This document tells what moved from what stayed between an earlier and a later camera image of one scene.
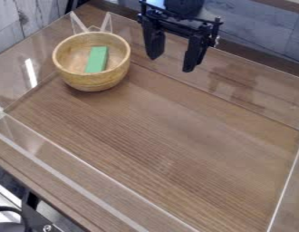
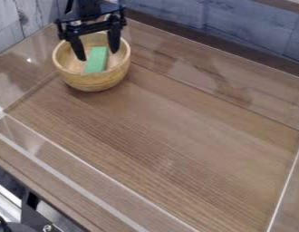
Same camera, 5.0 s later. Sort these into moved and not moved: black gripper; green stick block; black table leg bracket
Moved: black gripper
Not moved: green stick block; black table leg bracket
